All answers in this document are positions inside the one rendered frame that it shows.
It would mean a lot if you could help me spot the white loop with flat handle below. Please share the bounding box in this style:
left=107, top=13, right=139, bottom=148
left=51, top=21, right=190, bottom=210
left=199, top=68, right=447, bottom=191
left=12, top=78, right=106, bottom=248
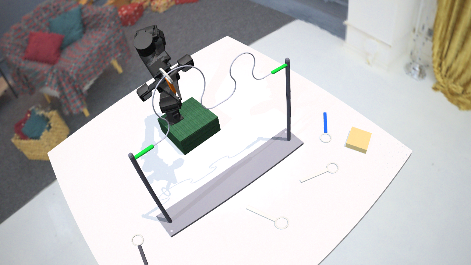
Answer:
left=246, top=205, right=289, bottom=229
left=300, top=162, right=339, bottom=183

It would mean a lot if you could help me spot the black handle with white loop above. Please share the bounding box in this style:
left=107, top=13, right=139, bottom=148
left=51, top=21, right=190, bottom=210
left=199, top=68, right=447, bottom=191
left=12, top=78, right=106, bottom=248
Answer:
left=131, top=234, right=148, bottom=265

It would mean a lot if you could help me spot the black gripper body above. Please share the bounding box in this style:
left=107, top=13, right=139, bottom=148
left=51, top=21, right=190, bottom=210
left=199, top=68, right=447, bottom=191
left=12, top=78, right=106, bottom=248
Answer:
left=137, top=54, right=194, bottom=102

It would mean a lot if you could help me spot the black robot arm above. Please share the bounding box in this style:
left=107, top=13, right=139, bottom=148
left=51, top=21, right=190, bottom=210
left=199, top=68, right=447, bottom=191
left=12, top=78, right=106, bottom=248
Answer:
left=133, top=25, right=184, bottom=126

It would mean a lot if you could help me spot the orange handle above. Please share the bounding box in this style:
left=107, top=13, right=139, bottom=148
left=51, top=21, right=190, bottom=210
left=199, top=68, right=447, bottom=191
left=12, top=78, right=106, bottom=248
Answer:
left=159, top=68, right=176, bottom=93

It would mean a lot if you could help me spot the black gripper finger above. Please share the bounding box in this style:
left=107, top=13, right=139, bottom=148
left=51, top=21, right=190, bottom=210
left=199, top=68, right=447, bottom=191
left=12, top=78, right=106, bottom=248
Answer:
left=157, top=81, right=180, bottom=102
left=170, top=72, right=182, bottom=100

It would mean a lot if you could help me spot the light orange square block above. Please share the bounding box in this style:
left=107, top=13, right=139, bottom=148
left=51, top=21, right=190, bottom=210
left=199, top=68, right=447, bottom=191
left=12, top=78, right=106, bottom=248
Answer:
left=346, top=127, right=372, bottom=154

